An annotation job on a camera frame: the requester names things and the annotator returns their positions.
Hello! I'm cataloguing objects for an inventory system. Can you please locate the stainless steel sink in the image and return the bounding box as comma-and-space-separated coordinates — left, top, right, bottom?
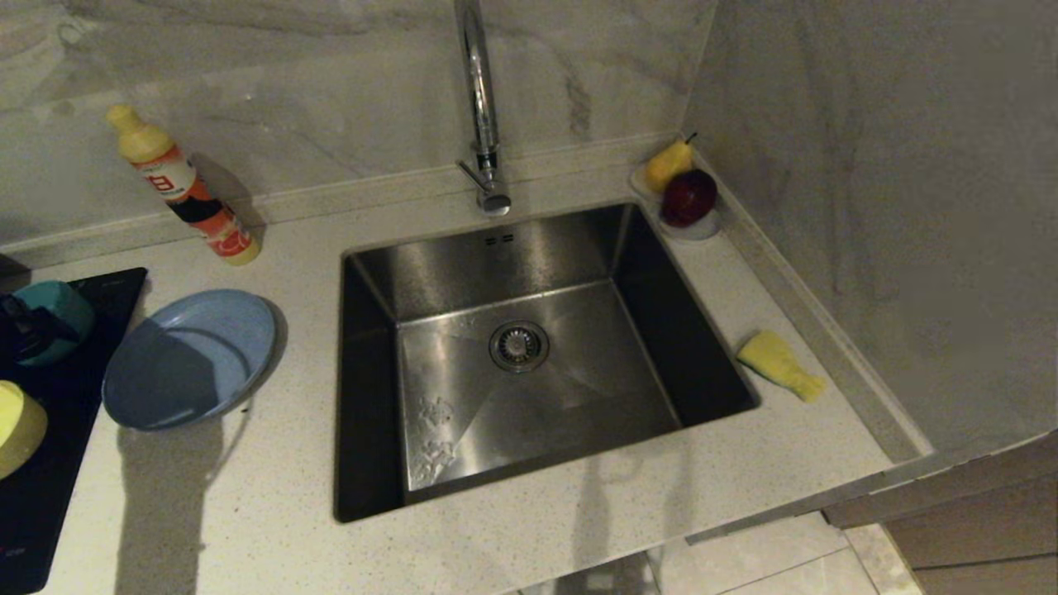
332, 201, 760, 526

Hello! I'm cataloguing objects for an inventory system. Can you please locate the small white dish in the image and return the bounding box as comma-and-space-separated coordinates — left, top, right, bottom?
631, 161, 724, 242

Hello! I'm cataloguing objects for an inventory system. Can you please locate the yellow sponge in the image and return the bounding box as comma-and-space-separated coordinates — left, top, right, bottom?
736, 331, 827, 403

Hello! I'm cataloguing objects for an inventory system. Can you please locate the black induction cooktop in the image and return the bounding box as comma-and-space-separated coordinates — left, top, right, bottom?
0, 267, 150, 595

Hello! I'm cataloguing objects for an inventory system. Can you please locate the yellow bowl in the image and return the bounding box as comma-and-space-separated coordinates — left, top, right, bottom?
0, 380, 49, 482

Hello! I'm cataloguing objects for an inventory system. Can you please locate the blue plate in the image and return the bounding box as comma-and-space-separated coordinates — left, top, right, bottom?
102, 289, 278, 433

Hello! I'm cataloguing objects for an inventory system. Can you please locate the red apple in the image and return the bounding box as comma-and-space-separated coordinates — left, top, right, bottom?
660, 169, 719, 228

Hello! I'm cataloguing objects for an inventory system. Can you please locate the yellow pear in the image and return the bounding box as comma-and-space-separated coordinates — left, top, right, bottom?
644, 132, 699, 195

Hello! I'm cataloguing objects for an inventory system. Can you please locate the teal bowl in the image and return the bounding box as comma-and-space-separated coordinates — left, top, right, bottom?
12, 281, 97, 368

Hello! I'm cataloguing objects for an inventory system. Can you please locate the metal sink drain strainer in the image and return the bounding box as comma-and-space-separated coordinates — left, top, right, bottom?
488, 321, 550, 374

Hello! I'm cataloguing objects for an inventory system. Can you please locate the chrome faucet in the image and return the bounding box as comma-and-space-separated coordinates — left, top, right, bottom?
452, 0, 513, 217

